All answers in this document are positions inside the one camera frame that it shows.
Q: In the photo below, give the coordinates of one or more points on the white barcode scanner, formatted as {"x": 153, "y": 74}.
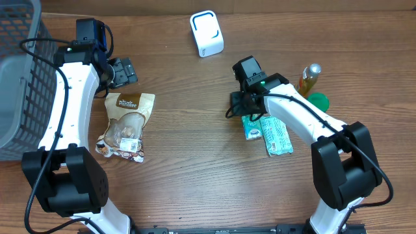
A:
{"x": 207, "y": 33}

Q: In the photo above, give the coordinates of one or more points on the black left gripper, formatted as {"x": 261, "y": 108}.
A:
{"x": 123, "y": 72}

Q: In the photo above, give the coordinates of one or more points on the grey plastic mesh basket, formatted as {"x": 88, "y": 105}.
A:
{"x": 28, "y": 84}

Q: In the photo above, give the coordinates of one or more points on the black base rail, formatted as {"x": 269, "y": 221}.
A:
{"x": 227, "y": 231}

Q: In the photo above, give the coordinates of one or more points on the teal white box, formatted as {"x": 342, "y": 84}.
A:
{"x": 277, "y": 140}

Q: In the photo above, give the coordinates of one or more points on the white packet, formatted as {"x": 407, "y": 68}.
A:
{"x": 128, "y": 114}

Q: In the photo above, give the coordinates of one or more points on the yellow oil bottle silver cap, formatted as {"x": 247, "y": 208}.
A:
{"x": 308, "y": 79}

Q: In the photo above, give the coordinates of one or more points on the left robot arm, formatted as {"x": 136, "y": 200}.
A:
{"x": 65, "y": 178}

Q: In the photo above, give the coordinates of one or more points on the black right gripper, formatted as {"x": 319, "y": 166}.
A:
{"x": 238, "y": 106}

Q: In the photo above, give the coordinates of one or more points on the teal tissue packet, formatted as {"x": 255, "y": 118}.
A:
{"x": 252, "y": 126}

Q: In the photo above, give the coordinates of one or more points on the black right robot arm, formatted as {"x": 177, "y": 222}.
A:
{"x": 345, "y": 167}

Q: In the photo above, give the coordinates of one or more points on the green lid jar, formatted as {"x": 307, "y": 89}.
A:
{"x": 319, "y": 100}

